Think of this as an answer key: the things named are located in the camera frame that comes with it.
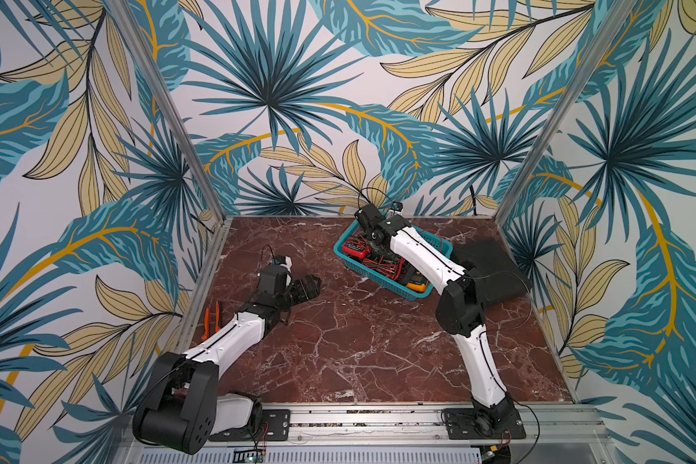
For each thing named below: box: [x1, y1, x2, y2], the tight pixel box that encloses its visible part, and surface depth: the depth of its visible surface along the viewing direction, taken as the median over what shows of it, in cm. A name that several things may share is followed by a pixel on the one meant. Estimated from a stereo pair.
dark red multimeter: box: [342, 236, 370, 260], surface depth 97 cm
